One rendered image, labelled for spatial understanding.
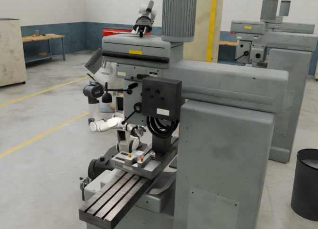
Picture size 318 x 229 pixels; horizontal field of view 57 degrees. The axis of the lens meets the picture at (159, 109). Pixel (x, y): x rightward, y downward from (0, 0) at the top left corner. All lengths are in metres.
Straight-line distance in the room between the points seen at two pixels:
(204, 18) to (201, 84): 1.93
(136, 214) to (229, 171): 0.86
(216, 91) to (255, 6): 9.18
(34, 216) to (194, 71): 2.39
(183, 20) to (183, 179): 0.94
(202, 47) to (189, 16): 1.87
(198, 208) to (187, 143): 0.43
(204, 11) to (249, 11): 7.31
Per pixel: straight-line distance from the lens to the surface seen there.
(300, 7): 10.72
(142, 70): 1.85
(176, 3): 1.74
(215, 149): 1.70
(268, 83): 1.66
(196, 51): 3.64
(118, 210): 1.90
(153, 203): 2.15
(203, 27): 3.59
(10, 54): 8.09
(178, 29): 1.75
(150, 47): 1.79
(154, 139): 2.45
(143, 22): 1.99
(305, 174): 3.40
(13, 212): 3.60
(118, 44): 1.89
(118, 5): 12.66
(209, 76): 1.70
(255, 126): 1.60
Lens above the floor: 2.11
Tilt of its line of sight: 20 degrees down
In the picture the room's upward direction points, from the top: 2 degrees clockwise
